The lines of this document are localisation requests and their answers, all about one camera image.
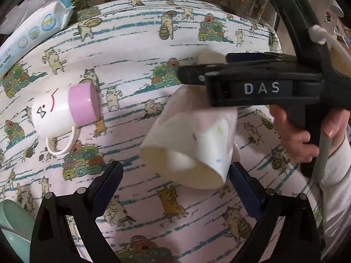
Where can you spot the mint green cup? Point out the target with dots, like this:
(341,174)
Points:
(19,226)

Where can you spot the pink and white mug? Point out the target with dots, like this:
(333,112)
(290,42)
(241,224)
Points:
(191,142)

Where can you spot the right hand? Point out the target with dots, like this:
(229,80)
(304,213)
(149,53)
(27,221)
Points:
(297,141)

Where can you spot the baby wipes pack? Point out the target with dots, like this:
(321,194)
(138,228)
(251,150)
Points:
(40,26)

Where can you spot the white mug with pink base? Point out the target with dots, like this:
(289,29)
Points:
(64,110)

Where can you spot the cat print bed sheet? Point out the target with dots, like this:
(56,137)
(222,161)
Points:
(129,49)

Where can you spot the white crumpled tissue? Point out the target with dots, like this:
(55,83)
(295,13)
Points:
(19,14)

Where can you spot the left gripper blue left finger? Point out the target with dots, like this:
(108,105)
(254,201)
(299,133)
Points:
(102,189)

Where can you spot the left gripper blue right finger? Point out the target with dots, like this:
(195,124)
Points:
(248,188)

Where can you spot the white cylindrical handle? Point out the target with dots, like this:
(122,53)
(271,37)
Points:
(335,8)

